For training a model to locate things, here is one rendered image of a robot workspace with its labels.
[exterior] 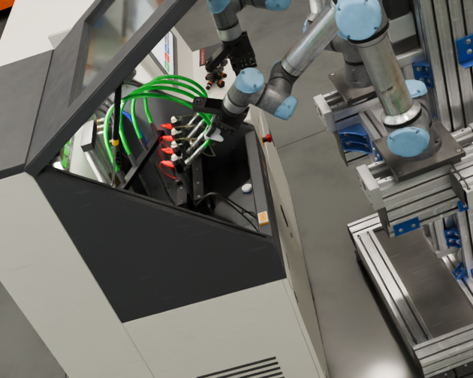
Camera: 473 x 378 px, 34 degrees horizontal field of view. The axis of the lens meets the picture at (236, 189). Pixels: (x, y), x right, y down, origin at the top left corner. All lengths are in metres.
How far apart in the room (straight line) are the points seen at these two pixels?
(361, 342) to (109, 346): 1.12
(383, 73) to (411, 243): 1.37
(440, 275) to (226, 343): 0.97
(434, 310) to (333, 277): 0.66
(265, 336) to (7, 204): 1.00
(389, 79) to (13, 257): 1.25
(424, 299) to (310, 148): 1.53
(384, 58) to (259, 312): 1.00
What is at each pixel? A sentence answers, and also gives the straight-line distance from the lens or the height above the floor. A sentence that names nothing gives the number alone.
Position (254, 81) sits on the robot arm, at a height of 1.47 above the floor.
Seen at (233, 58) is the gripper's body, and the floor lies 1.38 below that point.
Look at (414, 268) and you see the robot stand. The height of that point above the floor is 0.21.
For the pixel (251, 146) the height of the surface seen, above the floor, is 0.95.
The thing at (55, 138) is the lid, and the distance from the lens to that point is 2.16.
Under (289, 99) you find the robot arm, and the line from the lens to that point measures 2.25.
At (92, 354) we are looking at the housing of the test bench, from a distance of 2.78.
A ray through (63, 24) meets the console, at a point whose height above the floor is 1.55.
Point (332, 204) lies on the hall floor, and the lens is 3.98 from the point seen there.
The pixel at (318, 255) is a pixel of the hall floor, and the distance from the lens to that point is 3.73.
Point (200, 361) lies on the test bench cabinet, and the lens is 2.81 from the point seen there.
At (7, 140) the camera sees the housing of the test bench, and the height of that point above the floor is 1.50.
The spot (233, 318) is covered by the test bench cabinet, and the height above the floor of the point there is 0.68.
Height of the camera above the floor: 2.56
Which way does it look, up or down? 37 degrees down
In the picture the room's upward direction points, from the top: 22 degrees counter-clockwise
